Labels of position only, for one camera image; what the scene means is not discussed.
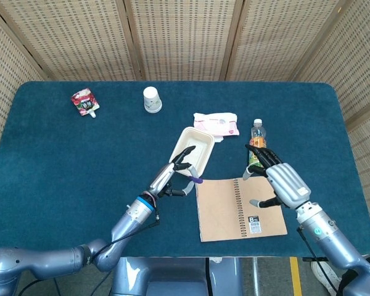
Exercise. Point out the woven bamboo folding screen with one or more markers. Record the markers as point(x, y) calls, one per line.
point(185, 37)

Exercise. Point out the plastic beverage bottle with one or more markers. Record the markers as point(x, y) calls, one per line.
point(258, 132)

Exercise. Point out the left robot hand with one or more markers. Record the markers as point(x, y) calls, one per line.
point(165, 180)

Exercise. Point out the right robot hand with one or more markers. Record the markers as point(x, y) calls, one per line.
point(288, 185)

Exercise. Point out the yellow floor tape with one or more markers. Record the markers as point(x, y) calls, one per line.
point(295, 277)

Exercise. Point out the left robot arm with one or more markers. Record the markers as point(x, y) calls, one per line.
point(132, 219)

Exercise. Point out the metal table leg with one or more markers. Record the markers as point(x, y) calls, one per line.
point(255, 268)

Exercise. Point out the white sneaker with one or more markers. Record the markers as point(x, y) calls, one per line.
point(325, 274)

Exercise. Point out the pink white tissue pack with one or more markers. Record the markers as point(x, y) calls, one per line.
point(217, 123)

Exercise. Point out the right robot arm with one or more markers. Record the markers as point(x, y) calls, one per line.
point(333, 243)

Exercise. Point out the brown spiral notebook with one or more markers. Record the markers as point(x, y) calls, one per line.
point(222, 209)

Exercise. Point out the white paper cup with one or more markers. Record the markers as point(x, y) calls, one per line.
point(151, 100)

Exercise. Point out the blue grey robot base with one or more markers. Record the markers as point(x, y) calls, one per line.
point(172, 277)

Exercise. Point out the blue carpet table mat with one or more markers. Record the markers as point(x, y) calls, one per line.
point(80, 154)

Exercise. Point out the red drink pouch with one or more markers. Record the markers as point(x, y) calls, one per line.
point(85, 102)

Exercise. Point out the white takeaway container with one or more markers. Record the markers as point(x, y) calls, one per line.
point(197, 140)

